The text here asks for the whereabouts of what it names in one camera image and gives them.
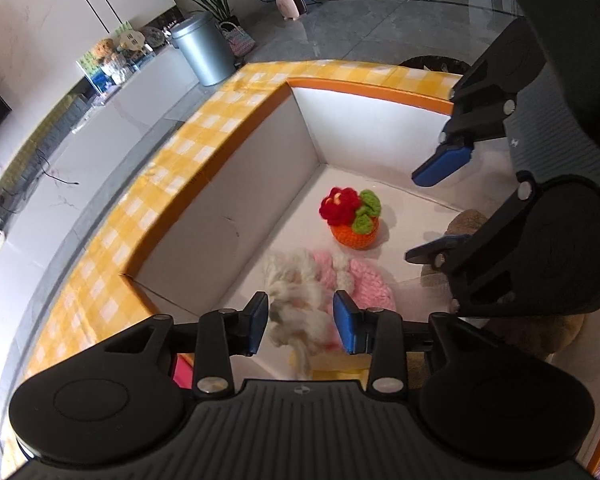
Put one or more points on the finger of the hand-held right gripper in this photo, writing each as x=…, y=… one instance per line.
x=440, y=247
x=442, y=162

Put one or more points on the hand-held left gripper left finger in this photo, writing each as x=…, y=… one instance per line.
x=257, y=322

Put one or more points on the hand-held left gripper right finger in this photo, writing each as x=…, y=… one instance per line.
x=345, y=322

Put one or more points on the pink knitted hat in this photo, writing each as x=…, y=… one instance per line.
x=370, y=285

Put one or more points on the white and pink plush toy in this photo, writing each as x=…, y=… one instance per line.
x=290, y=280

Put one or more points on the orange crochet flower pot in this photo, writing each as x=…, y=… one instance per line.
x=355, y=235

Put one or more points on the brown plush toy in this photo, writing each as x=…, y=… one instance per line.
x=530, y=335

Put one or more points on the orange cardboard box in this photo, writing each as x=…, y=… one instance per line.
x=260, y=185

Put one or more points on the black round bin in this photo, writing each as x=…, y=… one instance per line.
x=430, y=64

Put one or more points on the yellow checkered tablecloth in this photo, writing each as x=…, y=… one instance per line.
x=130, y=210

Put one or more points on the pink space heater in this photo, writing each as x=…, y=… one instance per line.
x=291, y=5

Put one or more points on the woven basket bag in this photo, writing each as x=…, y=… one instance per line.
x=240, y=42

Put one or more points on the white marble tv cabinet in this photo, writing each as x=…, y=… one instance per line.
x=105, y=135

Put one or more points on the blue-grey trash can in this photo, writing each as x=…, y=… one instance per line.
x=205, y=55

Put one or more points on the round hand fan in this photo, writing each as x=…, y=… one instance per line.
x=131, y=39

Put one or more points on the brown teddy bear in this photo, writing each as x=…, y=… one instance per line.
x=102, y=50

